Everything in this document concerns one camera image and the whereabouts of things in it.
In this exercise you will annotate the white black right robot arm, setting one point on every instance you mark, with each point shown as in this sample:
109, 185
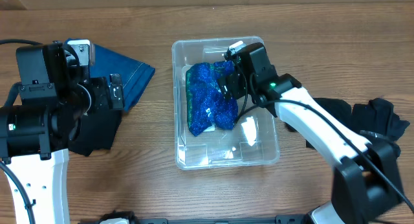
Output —
366, 181

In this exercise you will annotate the blue denim jeans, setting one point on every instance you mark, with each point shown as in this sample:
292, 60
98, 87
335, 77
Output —
135, 75

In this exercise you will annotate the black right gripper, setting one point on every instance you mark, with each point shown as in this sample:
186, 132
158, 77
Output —
228, 87

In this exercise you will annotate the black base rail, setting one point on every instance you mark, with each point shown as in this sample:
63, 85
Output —
130, 218

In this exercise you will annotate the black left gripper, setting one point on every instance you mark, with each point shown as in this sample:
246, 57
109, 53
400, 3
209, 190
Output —
101, 87

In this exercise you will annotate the clear plastic storage bin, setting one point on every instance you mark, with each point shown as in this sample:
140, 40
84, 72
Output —
253, 141

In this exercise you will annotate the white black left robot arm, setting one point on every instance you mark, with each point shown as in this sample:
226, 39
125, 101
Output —
42, 116

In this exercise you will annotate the sparkly blue green garment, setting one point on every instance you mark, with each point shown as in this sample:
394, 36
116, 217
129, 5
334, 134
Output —
206, 105

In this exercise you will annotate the black garment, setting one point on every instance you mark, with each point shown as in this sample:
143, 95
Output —
377, 116
97, 132

